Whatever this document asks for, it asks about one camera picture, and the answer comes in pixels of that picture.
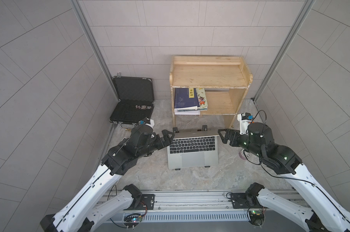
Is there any silver laptop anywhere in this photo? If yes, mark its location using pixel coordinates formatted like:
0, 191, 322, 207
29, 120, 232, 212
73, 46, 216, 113
167, 129, 220, 170

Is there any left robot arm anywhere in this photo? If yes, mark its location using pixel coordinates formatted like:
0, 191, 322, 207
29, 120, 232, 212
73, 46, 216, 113
40, 124, 175, 232

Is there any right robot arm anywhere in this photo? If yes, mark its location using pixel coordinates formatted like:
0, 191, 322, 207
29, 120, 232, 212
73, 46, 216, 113
218, 122, 350, 232

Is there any black laptop stand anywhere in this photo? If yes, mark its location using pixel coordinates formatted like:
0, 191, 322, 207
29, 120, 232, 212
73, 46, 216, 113
172, 124, 211, 171

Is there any white book stack bottom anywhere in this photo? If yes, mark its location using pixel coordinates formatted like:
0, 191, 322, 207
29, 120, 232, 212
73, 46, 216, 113
174, 110, 201, 115

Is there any colourful illustrated book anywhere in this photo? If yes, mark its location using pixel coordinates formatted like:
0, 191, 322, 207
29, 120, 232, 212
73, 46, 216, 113
196, 88, 208, 111

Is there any open black briefcase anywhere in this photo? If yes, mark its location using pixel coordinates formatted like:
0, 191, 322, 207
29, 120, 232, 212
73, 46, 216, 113
109, 75, 155, 125

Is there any wooden two-tier shelf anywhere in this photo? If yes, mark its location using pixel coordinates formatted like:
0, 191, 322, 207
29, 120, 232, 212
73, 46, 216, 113
169, 56, 253, 129

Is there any right circuit board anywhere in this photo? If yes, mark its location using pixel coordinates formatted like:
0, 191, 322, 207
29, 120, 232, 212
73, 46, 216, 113
248, 210, 265, 227

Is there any circuit board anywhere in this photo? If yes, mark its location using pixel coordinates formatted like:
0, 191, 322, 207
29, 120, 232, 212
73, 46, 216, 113
248, 210, 265, 227
123, 213, 144, 230

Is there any left circuit board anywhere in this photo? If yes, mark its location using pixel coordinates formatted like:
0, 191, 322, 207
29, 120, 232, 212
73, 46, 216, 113
123, 213, 144, 230

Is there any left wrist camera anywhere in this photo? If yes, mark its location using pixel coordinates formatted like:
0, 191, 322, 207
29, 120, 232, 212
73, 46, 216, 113
139, 118, 155, 128

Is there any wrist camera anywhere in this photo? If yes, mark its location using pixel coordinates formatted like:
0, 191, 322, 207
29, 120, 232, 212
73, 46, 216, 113
139, 118, 155, 128
237, 113, 254, 135

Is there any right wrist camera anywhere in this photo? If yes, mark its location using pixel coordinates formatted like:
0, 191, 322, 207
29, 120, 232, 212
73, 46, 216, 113
237, 113, 254, 135

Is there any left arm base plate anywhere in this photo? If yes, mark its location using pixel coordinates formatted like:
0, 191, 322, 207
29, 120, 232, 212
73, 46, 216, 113
126, 194, 155, 210

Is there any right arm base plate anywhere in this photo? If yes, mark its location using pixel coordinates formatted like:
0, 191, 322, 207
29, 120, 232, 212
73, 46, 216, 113
226, 192, 261, 209

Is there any aluminium mounting rail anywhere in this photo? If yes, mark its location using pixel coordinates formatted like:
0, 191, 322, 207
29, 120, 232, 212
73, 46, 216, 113
72, 189, 313, 214

